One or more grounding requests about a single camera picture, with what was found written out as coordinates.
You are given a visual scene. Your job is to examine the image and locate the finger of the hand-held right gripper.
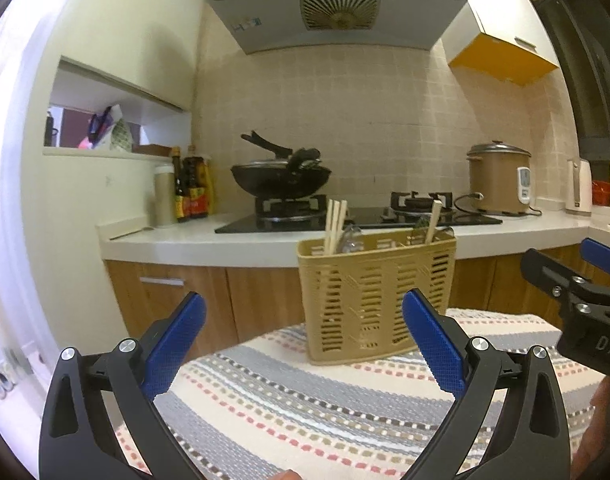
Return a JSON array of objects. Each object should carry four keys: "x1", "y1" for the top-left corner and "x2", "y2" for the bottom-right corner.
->
[
  {"x1": 521, "y1": 249, "x2": 594, "y2": 319},
  {"x1": 580, "y1": 238, "x2": 610, "y2": 307}
]

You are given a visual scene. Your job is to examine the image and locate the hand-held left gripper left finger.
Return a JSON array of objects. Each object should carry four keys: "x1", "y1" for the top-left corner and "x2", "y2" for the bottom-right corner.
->
[{"x1": 38, "y1": 291, "x2": 208, "y2": 480}]

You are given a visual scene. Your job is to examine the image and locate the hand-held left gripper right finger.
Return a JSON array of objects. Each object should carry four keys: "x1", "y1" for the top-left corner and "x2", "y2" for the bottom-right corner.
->
[{"x1": 401, "y1": 288, "x2": 573, "y2": 480}]

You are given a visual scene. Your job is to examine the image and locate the yellow plastic utensil basket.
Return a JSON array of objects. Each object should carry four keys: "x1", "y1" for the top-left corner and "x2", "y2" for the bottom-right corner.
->
[{"x1": 296, "y1": 232, "x2": 457, "y2": 366}]

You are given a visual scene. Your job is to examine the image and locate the person's right hand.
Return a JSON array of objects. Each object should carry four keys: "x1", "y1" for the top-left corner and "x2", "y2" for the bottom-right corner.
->
[{"x1": 574, "y1": 376, "x2": 610, "y2": 480}]

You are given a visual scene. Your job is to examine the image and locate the white electric kettle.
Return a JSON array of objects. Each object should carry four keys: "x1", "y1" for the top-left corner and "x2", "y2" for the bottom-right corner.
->
[{"x1": 566, "y1": 157, "x2": 594, "y2": 217}]

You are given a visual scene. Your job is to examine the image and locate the wooden base cabinet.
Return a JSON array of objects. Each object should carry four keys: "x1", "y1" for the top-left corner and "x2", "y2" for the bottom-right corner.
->
[{"x1": 104, "y1": 245, "x2": 610, "y2": 346}]

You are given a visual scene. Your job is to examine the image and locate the white kitchen countertop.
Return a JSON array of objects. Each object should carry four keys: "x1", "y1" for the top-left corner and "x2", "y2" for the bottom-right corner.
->
[{"x1": 98, "y1": 205, "x2": 610, "y2": 268}]

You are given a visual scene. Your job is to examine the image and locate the brown rice cooker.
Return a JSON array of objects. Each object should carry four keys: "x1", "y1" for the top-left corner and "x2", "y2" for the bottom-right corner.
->
[{"x1": 466, "y1": 141, "x2": 532, "y2": 213}]

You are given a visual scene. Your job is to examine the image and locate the striped woven mat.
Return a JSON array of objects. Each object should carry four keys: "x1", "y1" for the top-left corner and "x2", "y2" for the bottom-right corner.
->
[{"x1": 112, "y1": 307, "x2": 606, "y2": 480}]

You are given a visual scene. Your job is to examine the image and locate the black gas stove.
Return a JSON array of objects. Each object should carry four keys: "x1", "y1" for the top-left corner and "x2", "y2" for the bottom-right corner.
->
[{"x1": 215, "y1": 191, "x2": 504, "y2": 234}]

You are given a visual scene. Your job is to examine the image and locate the slim dark sauce bottle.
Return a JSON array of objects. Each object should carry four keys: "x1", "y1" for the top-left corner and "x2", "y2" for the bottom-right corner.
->
[{"x1": 172, "y1": 147, "x2": 187, "y2": 224}]

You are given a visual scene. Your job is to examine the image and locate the white canister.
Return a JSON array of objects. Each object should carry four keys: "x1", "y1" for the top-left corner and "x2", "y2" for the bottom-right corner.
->
[{"x1": 153, "y1": 163, "x2": 176, "y2": 228}]

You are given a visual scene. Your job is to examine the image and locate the dark sauce bottle red label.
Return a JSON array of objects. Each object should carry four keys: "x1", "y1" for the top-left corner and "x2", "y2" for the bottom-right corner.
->
[{"x1": 183, "y1": 145, "x2": 209, "y2": 219}]

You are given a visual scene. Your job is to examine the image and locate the yellow seasoning packet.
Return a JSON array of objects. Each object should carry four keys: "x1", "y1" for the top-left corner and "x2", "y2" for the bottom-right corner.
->
[{"x1": 205, "y1": 156, "x2": 217, "y2": 216}]

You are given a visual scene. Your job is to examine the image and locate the dark window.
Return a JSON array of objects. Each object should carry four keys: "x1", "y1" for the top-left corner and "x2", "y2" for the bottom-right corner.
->
[{"x1": 530, "y1": 0, "x2": 610, "y2": 161}]

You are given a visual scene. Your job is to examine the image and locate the black wok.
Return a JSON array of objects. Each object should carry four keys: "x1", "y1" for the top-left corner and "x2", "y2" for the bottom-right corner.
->
[{"x1": 230, "y1": 160, "x2": 333, "y2": 200}]

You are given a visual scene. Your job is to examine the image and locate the white green shopping bag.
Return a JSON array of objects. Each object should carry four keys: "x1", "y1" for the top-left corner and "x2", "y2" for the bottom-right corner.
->
[{"x1": 78, "y1": 104, "x2": 136, "y2": 153}]

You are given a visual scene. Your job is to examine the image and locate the black wok lid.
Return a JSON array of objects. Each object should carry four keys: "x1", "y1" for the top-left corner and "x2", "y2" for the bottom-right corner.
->
[{"x1": 240, "y1": 130, "x2": 322, "y2": 173}]

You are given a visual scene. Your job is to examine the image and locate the grey range hood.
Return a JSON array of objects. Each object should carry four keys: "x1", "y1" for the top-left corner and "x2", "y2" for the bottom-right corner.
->
[{"x1": 200, "y1": 0, "x2": 476, "y2": 56}]

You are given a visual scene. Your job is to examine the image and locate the white and yellow wall cabinet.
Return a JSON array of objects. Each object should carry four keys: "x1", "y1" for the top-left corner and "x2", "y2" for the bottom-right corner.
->
[{"x1": 442, "y1": 0, "x2": 560, "y2": 86}]

